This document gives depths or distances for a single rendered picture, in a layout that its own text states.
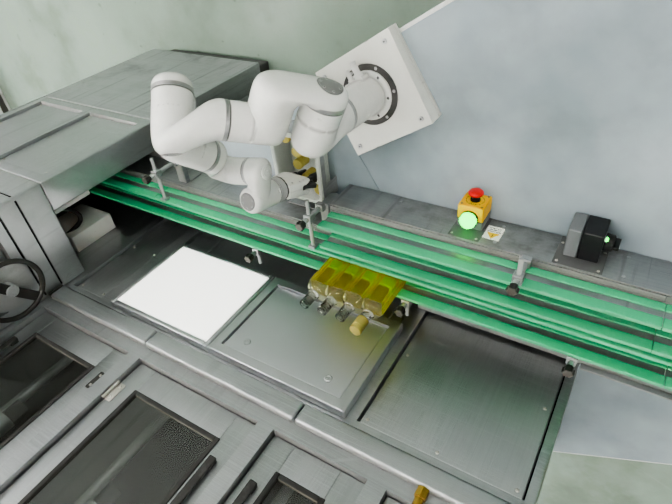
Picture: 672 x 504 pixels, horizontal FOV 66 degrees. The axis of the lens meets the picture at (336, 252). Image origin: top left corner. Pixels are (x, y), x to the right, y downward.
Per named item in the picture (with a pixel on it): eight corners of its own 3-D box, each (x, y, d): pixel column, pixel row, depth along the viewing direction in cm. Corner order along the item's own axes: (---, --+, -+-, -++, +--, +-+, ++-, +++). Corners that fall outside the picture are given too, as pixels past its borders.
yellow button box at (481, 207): (466, 211, 144) (456, 225, 140) (468, 188, 140) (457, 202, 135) (490, 216, 141) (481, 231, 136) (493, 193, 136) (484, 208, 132)
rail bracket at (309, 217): (321, 232, 161) (299, 255, 153) (315, 186, 151) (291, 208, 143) (329, 235, 160) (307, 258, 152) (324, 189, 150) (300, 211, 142)
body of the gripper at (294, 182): (261, 198, 153) (284, 188, 162) (289, 206, 149) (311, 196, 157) (261, 173, 150) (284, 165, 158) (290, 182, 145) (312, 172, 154)
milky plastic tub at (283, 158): (293, 180, 174) (278, 193, 168) (283, 118, 160) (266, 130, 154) (337, 191, 166) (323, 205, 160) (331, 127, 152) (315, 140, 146)
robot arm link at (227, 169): (220, 136, 123) (274, 159, 141) (182, 137, 130) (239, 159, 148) (215, 172, 123) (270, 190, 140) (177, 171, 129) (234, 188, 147)
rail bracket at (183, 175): (193, 175, 197) (149, 205, 183) (181, 135, 187) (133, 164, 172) (202, 178, 195) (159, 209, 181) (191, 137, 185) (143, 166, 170)
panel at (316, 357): (185, 248, 193) (113, 306, 172) (183, 242, 192) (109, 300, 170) (403, 329, 153) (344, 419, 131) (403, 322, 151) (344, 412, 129)
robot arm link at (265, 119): (220, 122, 112) (234, 55, 100) (323, 134, 121) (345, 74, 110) (226, 151, 106) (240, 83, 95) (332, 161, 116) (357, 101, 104)
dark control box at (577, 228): (569, 236, 132) (561, 255, 126) (576, 210, 127) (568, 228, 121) (604, 244, 128) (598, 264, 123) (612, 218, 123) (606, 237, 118)
